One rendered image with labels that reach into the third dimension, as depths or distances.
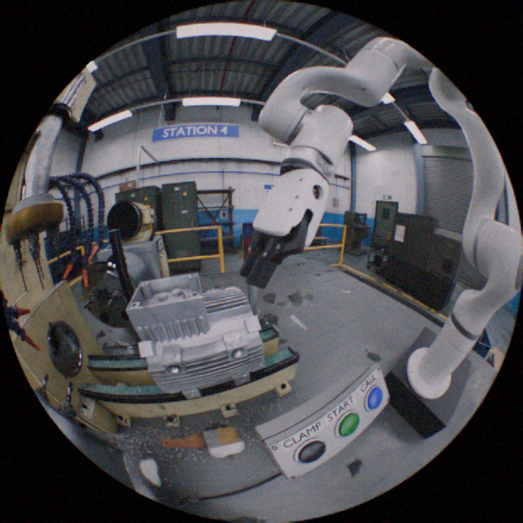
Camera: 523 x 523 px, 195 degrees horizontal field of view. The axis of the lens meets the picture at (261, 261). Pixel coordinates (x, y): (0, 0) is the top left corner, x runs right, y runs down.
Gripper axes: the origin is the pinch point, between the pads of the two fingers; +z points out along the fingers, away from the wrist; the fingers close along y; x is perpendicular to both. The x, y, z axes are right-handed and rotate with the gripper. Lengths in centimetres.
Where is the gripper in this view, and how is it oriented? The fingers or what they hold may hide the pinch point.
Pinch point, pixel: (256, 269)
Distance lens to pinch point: 22.0
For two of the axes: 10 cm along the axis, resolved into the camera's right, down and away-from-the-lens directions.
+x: -7.8, -3.5, -5.1
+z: -4.5, 8.9, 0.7
